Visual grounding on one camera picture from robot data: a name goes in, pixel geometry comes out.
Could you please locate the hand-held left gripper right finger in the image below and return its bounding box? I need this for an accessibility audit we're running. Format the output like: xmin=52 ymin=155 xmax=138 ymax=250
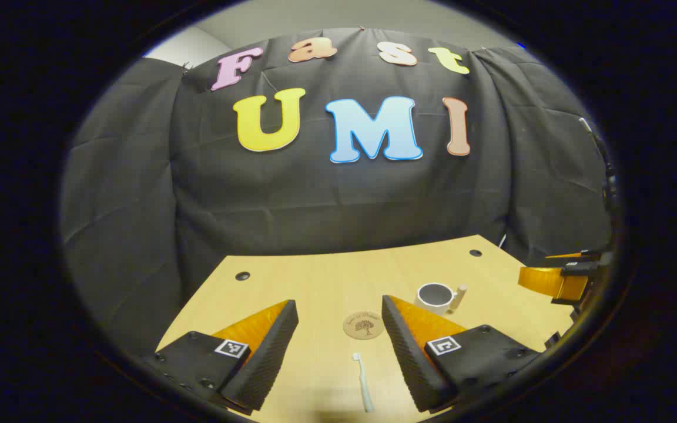
xmin=381 ymin=295 xmax=542 ymax=413

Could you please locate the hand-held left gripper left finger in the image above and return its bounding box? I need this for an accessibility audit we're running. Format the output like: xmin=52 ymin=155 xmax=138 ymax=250
xmin=145 ymin=300 xmax=299 ymax=415

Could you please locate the white cup with wooden handle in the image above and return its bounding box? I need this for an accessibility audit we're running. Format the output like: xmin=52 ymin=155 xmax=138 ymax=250
xmin=414 ymin=283 xmax=468 ymax=316

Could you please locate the round wooden coaster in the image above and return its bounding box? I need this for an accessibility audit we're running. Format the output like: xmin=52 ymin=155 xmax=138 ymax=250
xmin=343 ymin=311 xmax=385 ymax=340

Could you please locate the pale green toothbrush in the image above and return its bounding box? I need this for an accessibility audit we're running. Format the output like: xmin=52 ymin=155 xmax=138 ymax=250
xmin=352 ymin=352 xmax=376 ymax=413

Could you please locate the light wooden desktop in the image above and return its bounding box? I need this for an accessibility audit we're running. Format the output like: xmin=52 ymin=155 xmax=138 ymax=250
xmin=156 ymin=235 xmax=577 ymax=423

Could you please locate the black backdrop cloth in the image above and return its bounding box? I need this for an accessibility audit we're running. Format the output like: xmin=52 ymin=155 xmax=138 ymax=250
xmin=59 ymin=26 xmax=615 ymax=359

